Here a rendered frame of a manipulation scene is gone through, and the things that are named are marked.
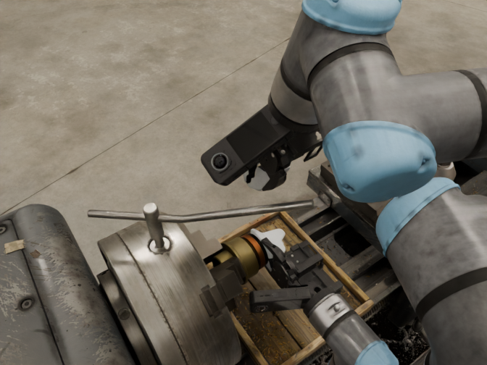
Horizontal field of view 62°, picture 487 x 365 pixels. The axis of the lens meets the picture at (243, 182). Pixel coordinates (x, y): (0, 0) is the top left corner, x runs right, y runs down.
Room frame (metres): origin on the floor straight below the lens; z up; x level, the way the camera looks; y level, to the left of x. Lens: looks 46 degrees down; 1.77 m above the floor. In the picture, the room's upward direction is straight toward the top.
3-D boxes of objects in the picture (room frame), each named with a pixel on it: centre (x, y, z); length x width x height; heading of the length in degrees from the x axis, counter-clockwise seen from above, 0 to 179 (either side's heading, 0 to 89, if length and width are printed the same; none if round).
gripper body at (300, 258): (0.40, -0.12, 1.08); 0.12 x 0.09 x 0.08; 33
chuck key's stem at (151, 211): (0.37, 0.13, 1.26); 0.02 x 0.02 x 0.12
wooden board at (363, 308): (0.50, -0.08, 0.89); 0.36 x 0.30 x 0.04; 34
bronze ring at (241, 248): (0.45, 0.01, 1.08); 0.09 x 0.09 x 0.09; 36
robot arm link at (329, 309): (0.33, -0.16, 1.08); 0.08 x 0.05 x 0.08; 123
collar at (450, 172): (0.66, -0.44, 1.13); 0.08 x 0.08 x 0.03
